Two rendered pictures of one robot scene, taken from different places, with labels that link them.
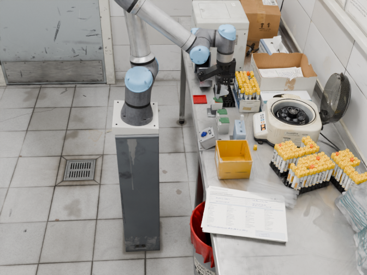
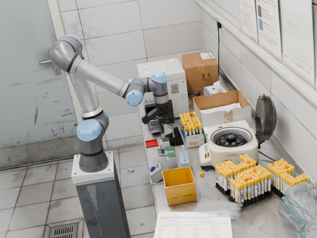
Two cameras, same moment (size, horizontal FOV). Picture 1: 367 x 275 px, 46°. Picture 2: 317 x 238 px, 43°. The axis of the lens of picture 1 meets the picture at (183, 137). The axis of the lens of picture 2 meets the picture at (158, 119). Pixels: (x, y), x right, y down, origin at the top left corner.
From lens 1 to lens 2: 31 cm
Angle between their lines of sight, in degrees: 14
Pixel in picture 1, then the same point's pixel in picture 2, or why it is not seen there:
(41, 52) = (25, 136)
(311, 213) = (255, 221)
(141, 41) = (87, 97)
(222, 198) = (171, 221)
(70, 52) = (49, 132)
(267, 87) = (209, 122)
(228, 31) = (157, 75)
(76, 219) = not seen: outside the picture
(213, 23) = not seen: hidden behind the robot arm
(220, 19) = not seen: hidden behind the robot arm
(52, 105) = (37, 182)
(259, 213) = (206, 228)
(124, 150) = (86, 198)
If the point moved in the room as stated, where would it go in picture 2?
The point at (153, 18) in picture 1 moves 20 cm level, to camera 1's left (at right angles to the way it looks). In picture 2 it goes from (89, 74) to (46, 80)
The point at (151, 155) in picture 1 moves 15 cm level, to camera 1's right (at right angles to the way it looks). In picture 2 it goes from (111, 199) to (140, 195)
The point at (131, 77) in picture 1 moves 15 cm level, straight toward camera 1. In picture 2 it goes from (81, 128) to (81, 143)
